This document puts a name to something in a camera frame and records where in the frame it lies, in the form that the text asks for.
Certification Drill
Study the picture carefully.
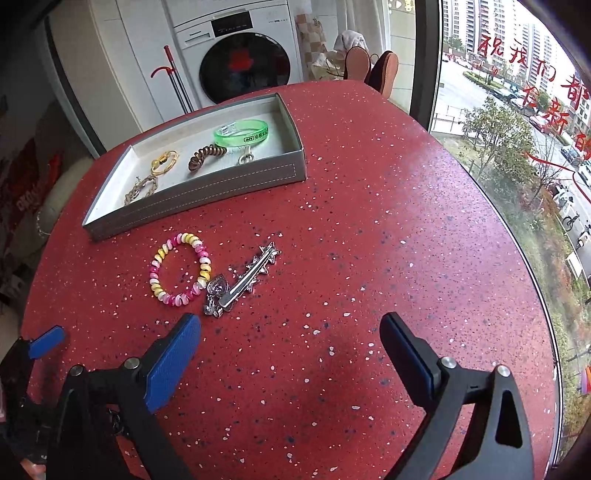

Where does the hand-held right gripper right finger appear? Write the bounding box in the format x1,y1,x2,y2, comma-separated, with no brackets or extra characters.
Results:
379,312,535,480

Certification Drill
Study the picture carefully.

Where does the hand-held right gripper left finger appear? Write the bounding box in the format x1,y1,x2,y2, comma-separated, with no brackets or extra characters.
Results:
46,313,202,480

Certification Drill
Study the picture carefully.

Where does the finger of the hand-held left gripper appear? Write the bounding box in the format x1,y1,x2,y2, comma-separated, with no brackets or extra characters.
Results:
27,325,66,361

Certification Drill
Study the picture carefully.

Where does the silver heart charm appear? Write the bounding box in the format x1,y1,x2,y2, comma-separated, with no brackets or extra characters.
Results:
203,273,232,318

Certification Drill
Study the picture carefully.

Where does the pink yellow bead bracelet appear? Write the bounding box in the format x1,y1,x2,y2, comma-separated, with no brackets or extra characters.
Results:
148,232,212,308

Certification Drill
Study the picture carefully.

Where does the silver spiked hair clip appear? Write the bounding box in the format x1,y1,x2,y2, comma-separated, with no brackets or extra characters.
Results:
217,241,282,309

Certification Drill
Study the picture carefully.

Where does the brown braided bracelet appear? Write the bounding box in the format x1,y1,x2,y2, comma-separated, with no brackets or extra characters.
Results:
124,174,158,207

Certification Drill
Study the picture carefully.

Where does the grey jewelry tray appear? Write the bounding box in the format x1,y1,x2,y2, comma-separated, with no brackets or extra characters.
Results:
82,92,308,242

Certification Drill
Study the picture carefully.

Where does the yellow cord bracelet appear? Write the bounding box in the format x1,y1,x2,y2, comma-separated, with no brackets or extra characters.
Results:
150,149,180,176

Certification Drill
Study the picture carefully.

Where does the brown spiral hair tie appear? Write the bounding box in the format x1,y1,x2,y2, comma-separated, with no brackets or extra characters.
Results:
187,144,227,174

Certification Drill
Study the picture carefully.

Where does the green translucent bangle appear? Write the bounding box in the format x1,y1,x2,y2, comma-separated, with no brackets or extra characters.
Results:
213,119,270,149

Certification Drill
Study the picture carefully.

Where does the cream sofa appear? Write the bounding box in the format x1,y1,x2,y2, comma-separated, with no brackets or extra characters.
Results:
28,157,93,241

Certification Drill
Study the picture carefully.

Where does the red printed cushion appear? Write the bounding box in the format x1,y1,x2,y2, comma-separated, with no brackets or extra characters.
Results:
9,138,51,217

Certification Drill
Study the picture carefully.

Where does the red embroidered cushion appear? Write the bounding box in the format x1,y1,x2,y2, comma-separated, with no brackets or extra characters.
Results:
44,150,65,185

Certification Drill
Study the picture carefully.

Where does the tree outside window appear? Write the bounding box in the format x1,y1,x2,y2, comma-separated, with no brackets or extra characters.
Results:
462,97,543,188

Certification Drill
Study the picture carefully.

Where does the red window lettering decal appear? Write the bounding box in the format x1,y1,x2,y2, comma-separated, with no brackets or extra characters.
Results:
478,32,591,204

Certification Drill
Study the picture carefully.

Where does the beige paper bag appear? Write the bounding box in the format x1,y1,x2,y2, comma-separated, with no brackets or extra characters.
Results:
309,51,347,81

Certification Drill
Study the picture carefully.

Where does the white washing machine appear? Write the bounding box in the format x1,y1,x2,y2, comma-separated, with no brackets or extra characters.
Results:
173,9,303,109

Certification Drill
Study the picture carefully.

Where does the white cloth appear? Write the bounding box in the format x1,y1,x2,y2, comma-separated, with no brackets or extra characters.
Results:
333,30,370,54

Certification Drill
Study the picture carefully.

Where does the checkered bag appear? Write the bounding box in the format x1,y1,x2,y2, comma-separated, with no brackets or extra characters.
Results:
294,13,331,81

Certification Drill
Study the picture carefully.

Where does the white curtain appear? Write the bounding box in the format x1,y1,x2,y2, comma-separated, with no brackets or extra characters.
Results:
337,0,391,51

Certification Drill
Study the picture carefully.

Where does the white dryer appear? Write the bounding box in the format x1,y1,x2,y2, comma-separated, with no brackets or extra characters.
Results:
161,0,291,29

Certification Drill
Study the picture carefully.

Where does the black door frame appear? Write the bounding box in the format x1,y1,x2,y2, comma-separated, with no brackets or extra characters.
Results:
44,18,109,160

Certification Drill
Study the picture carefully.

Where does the red mop handle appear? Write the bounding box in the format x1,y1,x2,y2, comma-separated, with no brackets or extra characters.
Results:
151,45,195,114

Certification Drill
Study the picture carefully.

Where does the black window frame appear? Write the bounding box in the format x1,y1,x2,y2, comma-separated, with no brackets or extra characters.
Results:
409,0,444,134

